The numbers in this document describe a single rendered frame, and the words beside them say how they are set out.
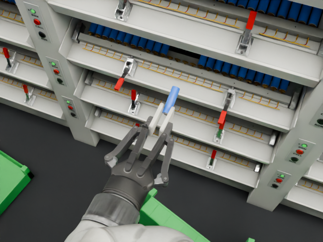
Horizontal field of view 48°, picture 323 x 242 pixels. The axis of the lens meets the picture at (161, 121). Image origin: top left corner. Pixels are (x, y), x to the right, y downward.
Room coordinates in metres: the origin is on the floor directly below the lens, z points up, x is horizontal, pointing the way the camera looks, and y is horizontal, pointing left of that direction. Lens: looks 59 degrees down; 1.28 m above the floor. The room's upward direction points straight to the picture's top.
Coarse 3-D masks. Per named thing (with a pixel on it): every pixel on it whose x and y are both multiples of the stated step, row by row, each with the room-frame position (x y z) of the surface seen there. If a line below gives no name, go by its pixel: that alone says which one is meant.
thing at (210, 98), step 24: (72, 24) 0.71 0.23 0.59; (72, 48) 0.68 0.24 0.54; (144, 48) 0.66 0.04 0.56; (120, 72) 0.60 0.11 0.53; (144, 72) 0.60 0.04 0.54; (168, 72) 0.59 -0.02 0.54; (192, 96) 0.53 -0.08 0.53; (216, 96) 0.52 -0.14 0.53; (240, 96) 0.52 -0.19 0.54; (264, 120) 0.46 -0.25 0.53; (288, 120) 0.45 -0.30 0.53
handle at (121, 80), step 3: (126, 69) 0.59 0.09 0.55; (129, 69) 0.59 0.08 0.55; (126, 72) 0.58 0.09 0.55; (123, 75) 0.57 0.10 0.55; (120, 78) 0.56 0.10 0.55; (123, 78) 0.56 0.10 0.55; (120, 81) 0.55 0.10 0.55; (123, 81) 0.56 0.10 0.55; (117, 84) 0.55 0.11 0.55; (120, 84) 0.55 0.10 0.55; (114, 87) 0.54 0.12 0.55; (117, 87) 0.54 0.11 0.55; (120, 87) 0.54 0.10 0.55; (117, 90) 0.53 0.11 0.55
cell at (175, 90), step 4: (172, 88) 0.47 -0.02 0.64; (176, 88) 0.47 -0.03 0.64; (172, 92) 0.46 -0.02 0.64; (176, 92) 0.46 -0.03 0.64; (168, 96) 0.45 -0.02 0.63; (172, 96) 0.45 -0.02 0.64; (176, 96) 0.45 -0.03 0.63; (168, 100) 0.44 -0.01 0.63; (172, 100) 0.44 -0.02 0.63; (168, 104) 0.43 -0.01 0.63; (172, 104) 0.43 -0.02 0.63; (164, 108) 0.43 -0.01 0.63; (168, 108) 0.42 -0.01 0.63; (164, 112) 0.42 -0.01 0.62; (168, 112) 0.42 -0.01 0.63
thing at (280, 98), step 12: (84, 36) 0.69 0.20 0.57; (84, 48) 0.67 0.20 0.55; (108, 48) 0.65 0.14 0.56; (120, 48) 0.65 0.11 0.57; (132, 48) 0.64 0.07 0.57; (144, 60) 0.62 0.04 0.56; (156, 60) 0.61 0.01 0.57; (168, 60) 0.60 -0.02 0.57; (192, 72) 0.57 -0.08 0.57; (204, 72) 0.57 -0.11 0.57; (228, 84) 0.53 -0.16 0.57; (240, 84) 0.53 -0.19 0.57; (252, 96) 0.51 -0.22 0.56; (264, 96) 0.50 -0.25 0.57; (276, 96) 0.50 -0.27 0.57; (288, 96) 0.49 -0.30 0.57; (276, 108) 0.48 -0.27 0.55
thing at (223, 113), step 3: (228, 99) 0.49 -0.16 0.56; (225, 102) 0.49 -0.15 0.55; (228, 102) 0.49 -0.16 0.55; (225, 105) 0.48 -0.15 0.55; (228, 105) 0.48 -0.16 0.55; (225, 108) 0.48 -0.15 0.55; (222, 111) 0.47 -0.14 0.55; (225, 111) 0.47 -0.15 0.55; (222, 114) 0.46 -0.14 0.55; (225, 114) 0.46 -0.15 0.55; (222, 117) 0.45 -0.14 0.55; (219, 120) 0.44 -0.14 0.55; (222, 120) 0.44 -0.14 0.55; (219, 123) 0.44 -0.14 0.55; (222, 123) 0.43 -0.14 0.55
